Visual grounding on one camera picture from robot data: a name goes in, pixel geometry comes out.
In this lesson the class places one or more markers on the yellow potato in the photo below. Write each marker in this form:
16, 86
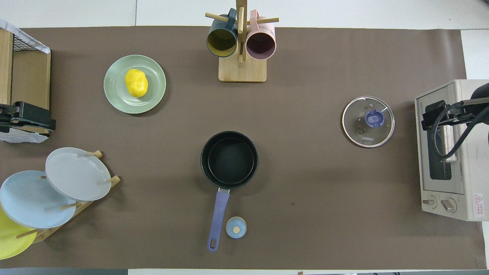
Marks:
136, 83

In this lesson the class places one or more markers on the yellow plate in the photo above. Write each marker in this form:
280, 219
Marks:
9, 244

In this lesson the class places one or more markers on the pink ribbed mug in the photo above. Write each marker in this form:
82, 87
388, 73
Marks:
261, 44

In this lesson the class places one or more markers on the brown table mat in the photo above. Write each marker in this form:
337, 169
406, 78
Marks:
324, 191

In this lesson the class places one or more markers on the light blue plate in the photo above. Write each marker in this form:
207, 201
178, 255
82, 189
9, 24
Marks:
30, 200

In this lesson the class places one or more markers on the glass lid with blue knob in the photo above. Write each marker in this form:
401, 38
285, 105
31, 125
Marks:
359, 131

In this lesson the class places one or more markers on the wooden plate rack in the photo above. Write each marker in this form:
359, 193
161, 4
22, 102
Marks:
45, 232

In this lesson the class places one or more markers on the wooden shelf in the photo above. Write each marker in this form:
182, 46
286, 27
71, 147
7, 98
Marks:
30, 76

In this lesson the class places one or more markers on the beige toaster oven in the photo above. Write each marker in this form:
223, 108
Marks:
470, 172

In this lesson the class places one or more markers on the pale green plate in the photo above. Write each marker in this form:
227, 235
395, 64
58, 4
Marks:
153, 68

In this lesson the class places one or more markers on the dark teal mug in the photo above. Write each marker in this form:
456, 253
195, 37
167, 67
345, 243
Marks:
221, 40

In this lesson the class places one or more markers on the grey plate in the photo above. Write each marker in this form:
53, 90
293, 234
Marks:
76, 173

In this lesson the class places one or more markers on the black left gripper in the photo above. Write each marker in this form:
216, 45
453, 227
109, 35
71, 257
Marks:
7, 118

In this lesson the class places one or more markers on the white crumpled cloth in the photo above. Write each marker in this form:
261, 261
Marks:
23, 136
5, 25

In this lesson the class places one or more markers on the small round blue timer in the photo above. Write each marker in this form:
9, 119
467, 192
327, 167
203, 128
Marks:
236, 227

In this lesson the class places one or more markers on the wooden mug tree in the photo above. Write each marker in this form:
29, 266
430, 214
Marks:
242, 70

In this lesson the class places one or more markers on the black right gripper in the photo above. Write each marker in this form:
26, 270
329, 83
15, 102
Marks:
458, 112

